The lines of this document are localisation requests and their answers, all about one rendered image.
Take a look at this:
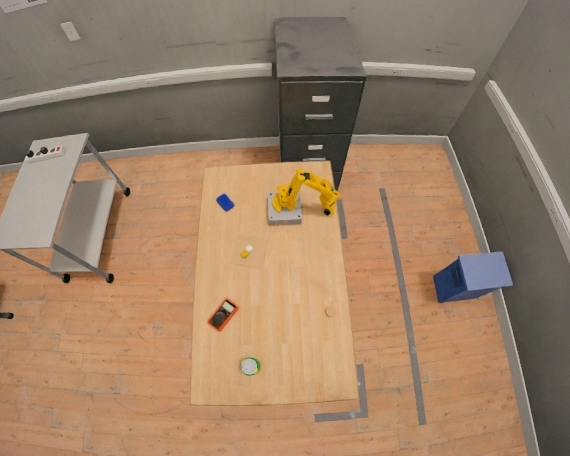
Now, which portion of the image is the small blue rounded block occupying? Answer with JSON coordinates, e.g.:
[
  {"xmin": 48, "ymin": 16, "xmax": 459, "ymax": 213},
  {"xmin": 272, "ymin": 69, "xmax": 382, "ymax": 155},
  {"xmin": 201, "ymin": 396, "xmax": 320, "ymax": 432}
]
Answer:
[{"xmin": 216, "ymin": 193, "xmax": 235, "ymax": 212}]

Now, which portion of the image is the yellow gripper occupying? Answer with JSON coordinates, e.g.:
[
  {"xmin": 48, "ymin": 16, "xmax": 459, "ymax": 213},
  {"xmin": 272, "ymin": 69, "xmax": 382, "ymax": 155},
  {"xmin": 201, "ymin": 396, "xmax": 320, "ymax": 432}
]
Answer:
[{"xmin": 319, "ymin": 190, "xmax": 341, "ymax": 216}]

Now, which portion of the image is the tan flat mat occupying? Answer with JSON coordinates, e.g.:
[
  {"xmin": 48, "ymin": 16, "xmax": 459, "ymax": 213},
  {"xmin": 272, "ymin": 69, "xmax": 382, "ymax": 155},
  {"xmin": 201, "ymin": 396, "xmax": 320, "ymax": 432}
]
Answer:
[{"xmin": 230, "ymin": 234, "xmax": 268, "ymax": 269}]

